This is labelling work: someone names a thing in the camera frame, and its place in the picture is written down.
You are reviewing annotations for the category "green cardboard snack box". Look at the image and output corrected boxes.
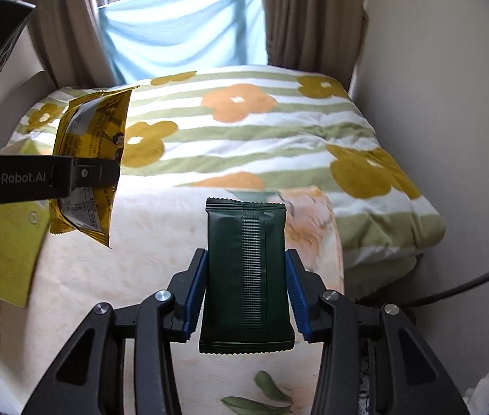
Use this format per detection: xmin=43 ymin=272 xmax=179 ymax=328
xmin=0 ymin=139 xmax=53 ymax=308

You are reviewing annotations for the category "dark green snack packet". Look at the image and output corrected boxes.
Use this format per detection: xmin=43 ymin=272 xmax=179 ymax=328
xmin=199 ymin=198 xmax=295 ymax=355

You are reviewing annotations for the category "grey headboard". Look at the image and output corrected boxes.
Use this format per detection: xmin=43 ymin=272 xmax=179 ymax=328
xmin=0 ymin=70 xmax=56 ymax=149

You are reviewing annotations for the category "left beige curtain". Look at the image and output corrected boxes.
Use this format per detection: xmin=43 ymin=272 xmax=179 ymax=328
xmin=25 ymin=0 xmax=117 ymax=87

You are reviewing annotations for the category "yellow snack bag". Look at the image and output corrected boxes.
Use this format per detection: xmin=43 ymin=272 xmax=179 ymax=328
xmin=49 ymin=87 xmax=133 ymax=246

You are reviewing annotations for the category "floral bed sheet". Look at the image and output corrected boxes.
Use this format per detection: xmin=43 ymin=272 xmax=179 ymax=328
xmin=0 ymin=184 xmax=346 ymax=415

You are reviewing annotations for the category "white cloth pile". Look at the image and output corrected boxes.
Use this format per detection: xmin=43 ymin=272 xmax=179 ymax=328
xmin=463 ymin=373 xmax=489 ymax=415

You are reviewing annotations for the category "black cable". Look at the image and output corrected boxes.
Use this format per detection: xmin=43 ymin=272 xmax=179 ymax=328
xmin=407 ymin=253 xmax=489 ymax=308

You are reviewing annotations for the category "beige curtain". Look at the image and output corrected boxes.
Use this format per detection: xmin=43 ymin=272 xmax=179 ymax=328
xmin=262 ymin=0 xmax=367 ymax=88
xmin=25 ymin=0 xmax=117 ymax=87

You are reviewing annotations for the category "light blue window cloth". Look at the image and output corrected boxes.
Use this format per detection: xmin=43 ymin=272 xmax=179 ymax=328
xmin=98 ymin=0 xmax=268 ymax=83

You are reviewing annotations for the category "floral striped folded quilt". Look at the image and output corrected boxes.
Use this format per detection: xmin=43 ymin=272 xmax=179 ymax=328
xmin=10 ymin=64 xmax=448 ymax=299

